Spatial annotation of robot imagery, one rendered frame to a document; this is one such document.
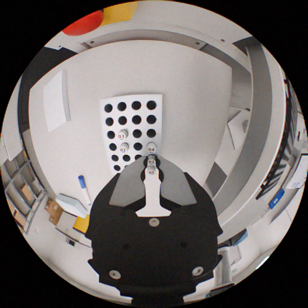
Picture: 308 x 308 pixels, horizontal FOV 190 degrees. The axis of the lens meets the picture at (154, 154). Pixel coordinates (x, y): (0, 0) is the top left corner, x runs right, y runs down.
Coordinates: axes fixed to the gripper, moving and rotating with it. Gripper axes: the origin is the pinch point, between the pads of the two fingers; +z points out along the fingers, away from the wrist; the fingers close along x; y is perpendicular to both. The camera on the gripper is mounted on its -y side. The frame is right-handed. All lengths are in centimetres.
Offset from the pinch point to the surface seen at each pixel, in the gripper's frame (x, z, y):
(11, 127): -54, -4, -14
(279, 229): 355, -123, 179
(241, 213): 20.9, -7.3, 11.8
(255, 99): 13.5, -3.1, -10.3
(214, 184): 46, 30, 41
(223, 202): 12.0, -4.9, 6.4
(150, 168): -0.2, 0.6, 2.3
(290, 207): 354, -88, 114
